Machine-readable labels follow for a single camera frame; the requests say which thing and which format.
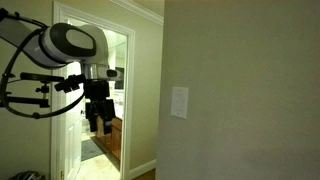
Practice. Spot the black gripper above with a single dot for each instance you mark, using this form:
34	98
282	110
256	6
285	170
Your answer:
99	90

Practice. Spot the white wall light switch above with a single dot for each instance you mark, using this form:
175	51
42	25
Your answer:
179	103

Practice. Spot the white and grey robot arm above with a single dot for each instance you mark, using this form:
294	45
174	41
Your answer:
54	47

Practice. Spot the white toilet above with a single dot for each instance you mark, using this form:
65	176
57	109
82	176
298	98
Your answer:
85	124

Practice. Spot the wooden bathroom vanity cabinet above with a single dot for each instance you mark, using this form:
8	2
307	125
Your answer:
112	140

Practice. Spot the white panel door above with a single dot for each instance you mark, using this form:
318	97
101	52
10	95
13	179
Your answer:
66	130

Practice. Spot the grey bathroom rug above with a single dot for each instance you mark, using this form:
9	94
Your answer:
90	149

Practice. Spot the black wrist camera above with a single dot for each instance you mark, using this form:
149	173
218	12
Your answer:
72	83

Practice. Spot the black stereo camera on mount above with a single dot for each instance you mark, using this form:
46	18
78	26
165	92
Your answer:
28	88

